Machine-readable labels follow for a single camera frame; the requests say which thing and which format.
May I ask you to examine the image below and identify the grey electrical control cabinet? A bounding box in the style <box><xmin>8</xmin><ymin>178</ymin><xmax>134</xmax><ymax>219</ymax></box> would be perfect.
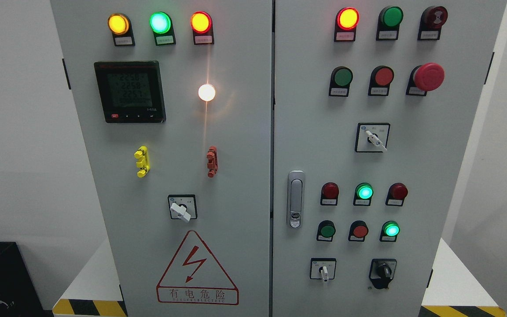
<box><xmin>51</xmin><ymin>0</ymin><xmax>507</xmax><ymax>317</ymax></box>

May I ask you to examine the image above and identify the red terminal connector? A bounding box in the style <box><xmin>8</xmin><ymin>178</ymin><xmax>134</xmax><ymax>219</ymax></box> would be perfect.
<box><xmin>206</xmin><ymin>146</ymin><xmax>219</xmax><ymax>178</ymax></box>

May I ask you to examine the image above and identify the white glowing indicator lamp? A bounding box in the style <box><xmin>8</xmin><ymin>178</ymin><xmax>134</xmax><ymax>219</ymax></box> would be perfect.
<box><xmin>198</xmin><ymin>84</ymin><xmax>217</xmax><ymax>102</ymax></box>

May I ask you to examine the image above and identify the dark red indicator light left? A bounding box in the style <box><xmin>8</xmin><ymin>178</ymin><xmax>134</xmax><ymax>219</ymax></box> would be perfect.
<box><xmin>320</xmin><ymin>182</ymin><xmax>339</xmax><ymax>206</ymax></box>

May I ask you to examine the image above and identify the dark red indicator light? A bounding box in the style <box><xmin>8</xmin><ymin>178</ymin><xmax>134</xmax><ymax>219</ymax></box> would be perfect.
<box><xmin>320</xmin><ymin>182</ymin><xmax>339</xmax><ymax>206</ymax></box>
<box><xmin>386</xmin><ymin>183</ymin><xmax>408</xmax><ymax>206</ymax></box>

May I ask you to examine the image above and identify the small green push button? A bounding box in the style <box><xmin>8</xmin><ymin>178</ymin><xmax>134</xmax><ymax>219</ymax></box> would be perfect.
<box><xmin>316</xmin><ymin>219</ymin><xmax>336</xmax><ymax>242</ymax></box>

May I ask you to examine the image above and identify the yellow terminal connector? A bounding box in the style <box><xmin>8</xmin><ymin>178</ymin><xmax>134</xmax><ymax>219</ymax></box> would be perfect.
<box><xmin>133</xmin><ymin>146</ymin><xmax>151</xmax><ymax>178</ymax></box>

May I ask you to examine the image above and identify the lit green indicator light middle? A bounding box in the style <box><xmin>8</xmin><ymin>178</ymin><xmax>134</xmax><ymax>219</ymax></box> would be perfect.
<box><xmin>353</xmin><ymin>183</ymin><xmax>374</xmax><ymax>206</ymax></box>

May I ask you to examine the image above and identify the lit green indicator light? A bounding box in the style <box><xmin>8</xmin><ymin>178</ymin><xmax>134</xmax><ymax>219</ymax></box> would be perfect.
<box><xmin>379</xmin><ymin>221</ymin><xmax>400</xmax><ymax>242</ymax></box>
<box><xmin>353</xmin><ymin>183</ymin><xmax>374</xmax><ymax>206</ymax></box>

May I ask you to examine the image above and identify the dark green push button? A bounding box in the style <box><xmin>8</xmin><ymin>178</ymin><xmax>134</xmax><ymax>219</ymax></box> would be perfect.
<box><xmin>328</xmin><ymin>66</ymin><xmax>353</xmax><ymax>98</ymax></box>

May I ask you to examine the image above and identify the small red push button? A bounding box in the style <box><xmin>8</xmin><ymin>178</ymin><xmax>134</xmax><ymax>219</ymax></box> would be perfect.
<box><xmin>348</xmin><ymin>220</ymin><xmax>369</xmax><ymax>242</ymax></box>

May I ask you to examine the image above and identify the red electric hazard warning sticker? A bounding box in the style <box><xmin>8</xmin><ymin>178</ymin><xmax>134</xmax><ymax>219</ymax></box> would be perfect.
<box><xmin>157</xmin><ymin>230</ymin><xmax>239</xmax><ymax>305</ymax></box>

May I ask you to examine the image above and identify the black digital power meter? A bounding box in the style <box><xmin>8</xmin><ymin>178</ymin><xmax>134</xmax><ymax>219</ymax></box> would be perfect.
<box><xmin>93</xmin><ymin>60</ymin><xmax>166</xmax><ymax>124</ymax></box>

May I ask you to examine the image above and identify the red-orange indicator light top left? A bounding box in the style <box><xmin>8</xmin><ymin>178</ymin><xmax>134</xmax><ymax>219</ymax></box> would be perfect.
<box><xmin>190</xmin><ymin>11</ymin><xmax>214</xmax><ymax>45</ymax></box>

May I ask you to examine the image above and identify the dark red indicator light right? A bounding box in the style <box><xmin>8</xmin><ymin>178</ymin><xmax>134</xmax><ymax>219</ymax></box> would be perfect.
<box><xmin>386</xmin><ymin>183</ymin><xmax>408</xmax><ymax>206</ymax></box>

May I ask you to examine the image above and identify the lit green indicator light lower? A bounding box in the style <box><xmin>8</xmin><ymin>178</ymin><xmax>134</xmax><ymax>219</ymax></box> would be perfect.
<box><xmin>379</xmin><ymin>221</ymin><xmax>400</xmax><ymax>242</ymax></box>

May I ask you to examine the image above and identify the green indicator light top left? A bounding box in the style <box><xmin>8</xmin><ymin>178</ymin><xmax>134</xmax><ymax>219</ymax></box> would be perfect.
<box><xmin>149</xmin><ymin>11</ymin><xmax>176</xmax><ymax>46</ymax></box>

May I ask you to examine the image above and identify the red-orange indicator light right door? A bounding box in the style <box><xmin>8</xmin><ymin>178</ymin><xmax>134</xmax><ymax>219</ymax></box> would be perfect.
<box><xmin>334</xmin><ymin>7</ymin><xmax>360</xmax><ymax>42</ymax></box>

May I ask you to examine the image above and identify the yellow indicator light top left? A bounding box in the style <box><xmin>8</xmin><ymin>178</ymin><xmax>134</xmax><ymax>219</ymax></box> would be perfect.
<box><xmin>107</xmin><ymin>13</ymin><xmax>135</xmax><ymax>47</ymax></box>

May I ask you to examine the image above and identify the red emergency stop mushroom button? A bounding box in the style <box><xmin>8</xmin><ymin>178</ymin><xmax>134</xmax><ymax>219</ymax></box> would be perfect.
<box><xmin>406</xmin><ymin>63</ymin><xmax>445</xmax><ymax>96</ymax></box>

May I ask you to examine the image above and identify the green push button top right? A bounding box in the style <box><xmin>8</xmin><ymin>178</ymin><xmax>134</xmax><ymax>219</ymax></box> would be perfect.
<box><xmin>376</xmin><ymin>6</ymin><xmax>403</xmax><ymax>41</ymax></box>

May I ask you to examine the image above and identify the white platform with hazard stripes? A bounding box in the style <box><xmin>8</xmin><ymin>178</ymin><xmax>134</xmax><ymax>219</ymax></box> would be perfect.
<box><xmin>52</xmin><ymin>240</ymin><xmax>506</xmax><ymax>317</ymax></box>

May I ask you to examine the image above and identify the black box lower left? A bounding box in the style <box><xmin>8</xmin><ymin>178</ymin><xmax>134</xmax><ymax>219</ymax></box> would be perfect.
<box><xmin>0</xmin><ymin>242</ymin><xmax>45</xmax><ymax>317</ymax></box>

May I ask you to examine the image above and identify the silver cabinet door handle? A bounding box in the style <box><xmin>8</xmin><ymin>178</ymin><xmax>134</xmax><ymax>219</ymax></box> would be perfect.
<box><xmin>287</xmin><ymin>170</ymin><xmax>305</xmax><ymax>229</ymax></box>

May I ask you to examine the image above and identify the white handle rotary switch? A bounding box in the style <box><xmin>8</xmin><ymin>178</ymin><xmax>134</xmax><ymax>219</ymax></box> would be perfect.
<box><xmin>168</xmin><ymin>194</ymin><xmax>198</xmax><ymax>223</ymax></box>

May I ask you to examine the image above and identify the small white lever selector switch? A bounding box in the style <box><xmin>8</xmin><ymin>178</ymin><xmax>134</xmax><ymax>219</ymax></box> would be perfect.
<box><xmin>309</xmin><ymin>258</ymin><xmax>337</xmax><ymax>283</ymax></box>

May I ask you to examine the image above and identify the black knob selector switch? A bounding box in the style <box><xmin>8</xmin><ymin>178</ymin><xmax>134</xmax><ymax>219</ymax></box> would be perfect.
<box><xmin>369</xmin><ymin>258</ymin><xmax>397</xmax><ymax>290</ymax></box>

